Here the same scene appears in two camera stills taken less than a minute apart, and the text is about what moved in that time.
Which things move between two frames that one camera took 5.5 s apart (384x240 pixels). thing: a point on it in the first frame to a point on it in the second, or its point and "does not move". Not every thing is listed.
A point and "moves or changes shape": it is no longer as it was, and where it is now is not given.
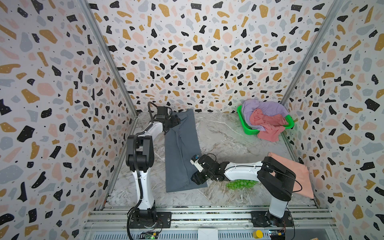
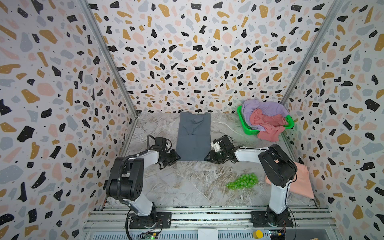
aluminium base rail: (233, 223) does not move
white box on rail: (207, 234) does not move
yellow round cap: (258, 234) does not move
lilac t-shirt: (269, 107) does not move
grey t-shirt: (182, 145) moves or changes shape
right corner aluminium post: (316, 44) does not move
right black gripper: (199, 173) to (214, 155)
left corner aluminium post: (98, 30) does not move
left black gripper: (174, 120) to (173, 157)
